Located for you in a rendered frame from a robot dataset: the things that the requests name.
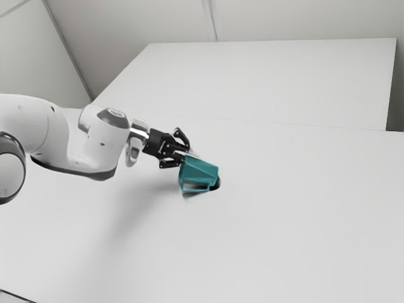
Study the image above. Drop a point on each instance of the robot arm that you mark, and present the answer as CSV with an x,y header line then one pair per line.
x,y
94,142

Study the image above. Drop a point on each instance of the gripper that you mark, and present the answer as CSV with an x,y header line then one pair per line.
x,y
155,142

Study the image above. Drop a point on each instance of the teal faceted mug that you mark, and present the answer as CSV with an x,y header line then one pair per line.
x,y
197,173

